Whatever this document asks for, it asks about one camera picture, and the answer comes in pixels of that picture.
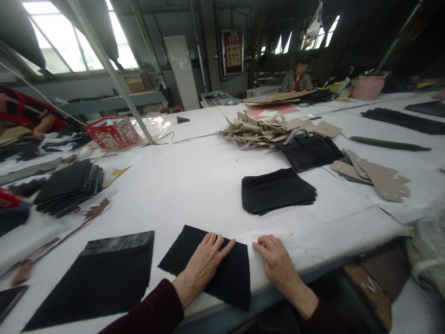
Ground person's right hand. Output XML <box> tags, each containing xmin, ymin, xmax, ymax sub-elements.
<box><xmin>252</xmin><ymin>235</ymin><xmax>300</xmax><ymax>285</ymax></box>

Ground person's left hand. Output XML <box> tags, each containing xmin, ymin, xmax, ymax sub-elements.
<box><xmin>185</xmin><ymin>232</ymin><xmax>236</xmax><ymax>285</ymax></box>

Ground small black fabric piece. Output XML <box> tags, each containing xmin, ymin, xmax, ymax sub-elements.
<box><xmin>158</xmin><ymin>225</ymin><xmax>252</xmax><ymax>313</ymax></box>

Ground person's body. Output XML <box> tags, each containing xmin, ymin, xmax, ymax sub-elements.
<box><xmin>194</xmin><ymin>302</ymin><xmax>313</xmax><ymax>334</ymax></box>

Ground stack of black fabric squares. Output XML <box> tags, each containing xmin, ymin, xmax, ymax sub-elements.
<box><xmin>241</xmin><ymin>168</ymin><xmax>318</xmax><ymax>217</ymax></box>

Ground white table cover sheet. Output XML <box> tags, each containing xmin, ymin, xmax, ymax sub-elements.
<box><xmin>0</xmin><ymin>91</ymin><xmax>445</xmax><ymax>334</ymax></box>

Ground brown cardboard box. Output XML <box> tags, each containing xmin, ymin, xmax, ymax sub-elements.
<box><xmin>343</xmin><ymin>243</ymin><xmax>412</xmax><ymax>332</ymax></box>

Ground large black fabric sheet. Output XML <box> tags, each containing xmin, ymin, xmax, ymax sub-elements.
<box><xmin>21</xmin><ymin>230</ymin><xmax>155</xmax><ymax>333</ymax></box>

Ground black handbag with gold clasps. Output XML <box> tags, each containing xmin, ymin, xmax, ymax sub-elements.
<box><xmin>277</xmin><ymin>128</ymin><xmax>345</xmax><ymax>174</ymax></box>

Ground beige punched leather strips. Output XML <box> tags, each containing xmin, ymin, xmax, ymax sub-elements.
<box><xmin>331</xmin><ymin>148</ymin><xmax>412</xmax><ymax>204</ymax></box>

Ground pile of beige leather pieces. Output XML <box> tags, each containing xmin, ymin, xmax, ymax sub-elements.
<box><xmin>219</xmin><ymin>110</ymin><xmax>344</xmax><ymax>151</ymax></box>

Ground pink paper sheet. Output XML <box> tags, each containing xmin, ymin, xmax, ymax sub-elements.
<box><xmin>246</xmin><ymin>104</ymin><xmax>300</xmax><ymax>119</ymax></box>

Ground clear plastic bag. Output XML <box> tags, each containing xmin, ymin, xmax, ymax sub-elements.
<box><xmin>406</xmin><ymin>205</ymin><xmax>445</xmax><ymax>300</ymax></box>

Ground printed paper strip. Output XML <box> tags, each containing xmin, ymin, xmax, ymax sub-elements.
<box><xmin>9</xmin><ymin>197</ymin><xmax>112</xmax><ymax>287</ymax></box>

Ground fanned stack of black pieces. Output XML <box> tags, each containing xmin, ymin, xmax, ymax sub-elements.
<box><xmin>32</xmin><ymin>159</ymin><xmax>105</xmax><ymax>219</ymax></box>

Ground red patterned paper box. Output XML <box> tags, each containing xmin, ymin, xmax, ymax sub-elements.
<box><xmin>83</xmin><ymin>116</ymin><xmax>142</xmax><ymax>152</ymax></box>

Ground green cucumber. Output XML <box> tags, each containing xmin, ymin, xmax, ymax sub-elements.
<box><xmin>349</xmin><ymin>135</ymin><xmax>432</xmax><ymax>152</ymax></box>

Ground brown cardboard sheets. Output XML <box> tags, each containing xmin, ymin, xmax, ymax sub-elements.
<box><xmin>239</xmin><ymin>89</ymin><xmax>319</xmax><ymax>106</ymax></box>

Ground white plastic crate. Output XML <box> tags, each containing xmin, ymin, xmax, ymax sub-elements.
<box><xmin>246</xmin><ymin>86</ymin><xmax>281</xmax><ymax>99</ymax></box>

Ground grey shelf with boxes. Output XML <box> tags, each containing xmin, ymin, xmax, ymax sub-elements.
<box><xmin>52</xmin><ymin>73</ymin><xmax>168</xmax><ymax>117</ymax></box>

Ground white standing air conditioner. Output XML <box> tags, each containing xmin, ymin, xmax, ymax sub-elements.
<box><xmin>163</xmin><ymin>34</ymin><xmax>201</xmax><ymax>112</ymax></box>

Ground long dark fabric stack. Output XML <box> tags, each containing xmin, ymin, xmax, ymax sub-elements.
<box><xmin>360</xmin><ymin>107</ymin><xmax>445</xmax><ymax>135</ymax></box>

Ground pink bag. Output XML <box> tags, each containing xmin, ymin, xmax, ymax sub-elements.
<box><xmin>349</xmin><ymin>71</ymin><xmax>391</xmax><ymax>101</ymax></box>

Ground grey fabric pieces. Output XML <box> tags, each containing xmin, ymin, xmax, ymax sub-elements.
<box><xmin>0</xmin><ymin>155</ymin><xmax>78</xmax><ymax>186</ymax></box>

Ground grey metal pole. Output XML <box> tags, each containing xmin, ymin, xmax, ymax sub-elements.
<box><xmin>65</xmin><ymin>0</ymin><xmax>158</xmax><ymax>146</ymax></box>

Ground framed red poster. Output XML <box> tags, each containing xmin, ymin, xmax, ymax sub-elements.
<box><xmin>221</xmin><ymin>29</ymin><xmax>245</xmax><ymax>76</ymax></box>

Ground dark blue fabric sheet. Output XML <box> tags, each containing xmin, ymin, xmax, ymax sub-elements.
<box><xmin>404</xmin><ymin>100</ymin><xmax>445</xmax><ymax>118</ymax></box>

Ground small window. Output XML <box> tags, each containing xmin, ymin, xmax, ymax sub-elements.
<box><xmin>273</xmin><ymin>15</ymin><xmax>341</xmax><ymax>55</ymax></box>

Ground hanging white bag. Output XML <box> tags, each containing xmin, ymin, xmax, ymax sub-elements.
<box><xmin>304</xmin><ymin>0</ymin><xmax>324</xmax><ymax>39</ymax></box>

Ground large window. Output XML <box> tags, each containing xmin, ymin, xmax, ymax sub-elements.
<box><xmin>20</xmin><ymin>0</ymin><xmax>140</xmax><ymax>74</ymax></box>

